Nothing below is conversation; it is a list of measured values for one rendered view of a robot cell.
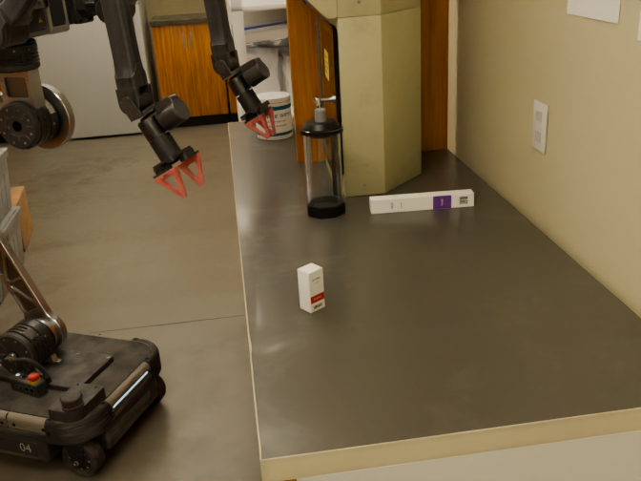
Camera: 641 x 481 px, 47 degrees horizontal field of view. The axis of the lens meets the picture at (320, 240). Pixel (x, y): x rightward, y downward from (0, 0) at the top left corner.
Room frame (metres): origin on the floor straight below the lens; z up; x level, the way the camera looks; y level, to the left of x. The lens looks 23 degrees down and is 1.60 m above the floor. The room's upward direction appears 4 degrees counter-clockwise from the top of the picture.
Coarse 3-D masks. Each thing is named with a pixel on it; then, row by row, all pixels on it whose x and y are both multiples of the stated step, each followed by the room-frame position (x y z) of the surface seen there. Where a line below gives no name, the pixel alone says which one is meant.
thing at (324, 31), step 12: (324, 24) 2.03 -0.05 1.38; (324, 36) 2.04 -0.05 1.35; (324, 48) 2.05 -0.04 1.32; (336, 48) 1.89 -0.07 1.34; (336, 60) 1.89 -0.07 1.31; (324, 72) 2.08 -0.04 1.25; (336, 72) 1.89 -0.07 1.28; (324, 84) 2.10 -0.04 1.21; (336, 84) 1.89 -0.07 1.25; (324, 96) 2.11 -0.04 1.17; (336, 96) 1.89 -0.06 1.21; (324, 108) 2.13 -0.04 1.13; (336, 108) 1.89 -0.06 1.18; (336, 120) 1.90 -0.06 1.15
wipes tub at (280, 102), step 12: (264, 96) 2.57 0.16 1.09; (276, 96) 2.56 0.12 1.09; (288, 96) 2.57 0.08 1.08; (276, 108) 2.53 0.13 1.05; (288, 108) 2.56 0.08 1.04; (276, 120) 2.53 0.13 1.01; (288, 120) 2.56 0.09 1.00; (264, 132) 2.54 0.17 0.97; (276, 132) 2.53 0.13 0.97; (288, 132) 2.56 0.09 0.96
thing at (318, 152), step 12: (312, 132) 1.73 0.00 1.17; (324, 132) 1.72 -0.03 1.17; (312, 144) 1.74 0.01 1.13; (324, 144) 1.73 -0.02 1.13; (336, 144) 1.75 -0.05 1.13; (312, 156) 1.74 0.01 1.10; (324, 156) 1.73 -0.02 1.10; (336, 156) 1.74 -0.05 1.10; (312, 168) 1.74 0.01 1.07; (324, 168) 1.73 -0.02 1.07; (336, 168) 1.74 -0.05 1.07; (312, 180) 1.74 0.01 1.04; (324, 180) 1.73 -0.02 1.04; (336, 180) 1.74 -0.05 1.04; (312, 192) 1.74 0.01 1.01; (324, 192) 1.73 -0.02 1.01; (336, 192) 1.74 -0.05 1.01; (312, 204) 1.75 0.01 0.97; (324, 204) 1.73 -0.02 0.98; (336, 204) 1.74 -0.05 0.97
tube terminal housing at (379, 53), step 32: (352, 0) 1.89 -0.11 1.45; (384, 0) 1.91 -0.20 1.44; (416, 0) 2.03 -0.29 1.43; (352, 32) 1.89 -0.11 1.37; (384, 32) 1.91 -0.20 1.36; (416, 32) 2.03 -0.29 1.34; (352, 64) 1.89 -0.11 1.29; (384, 64) 1.91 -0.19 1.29; (416, 64) 2.03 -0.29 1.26; (352, 96) 1.89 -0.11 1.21; (384, 96) 1.90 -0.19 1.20; (416, 96) 2.03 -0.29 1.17; (352, 128) 1.89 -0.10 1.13; (384, 128) 1.90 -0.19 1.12; (416, 128) 2.03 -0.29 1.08; (352, 160) 1.89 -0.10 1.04; (384, 160) 1.90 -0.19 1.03; (416, 160) 2.03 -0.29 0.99; (352, 192) 1.89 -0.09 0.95; (384, 192) 1.90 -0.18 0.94
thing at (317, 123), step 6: (318, 108) 1.79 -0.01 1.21; (318, 114) 1.76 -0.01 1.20; (324, 114) 1.77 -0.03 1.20; (312, 120) 1.79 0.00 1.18; (318, 120) 1.76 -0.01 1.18; (324, 120) 1.77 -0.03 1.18; (330, 120) 1.77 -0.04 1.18; (306, 126) 1.76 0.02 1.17; (312, 126) 1.74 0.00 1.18; (318, 126) 1.74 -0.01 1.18; (324, 126) 1.74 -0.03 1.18; (330, 126) 1.74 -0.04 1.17; (336, 126) 1.75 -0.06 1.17
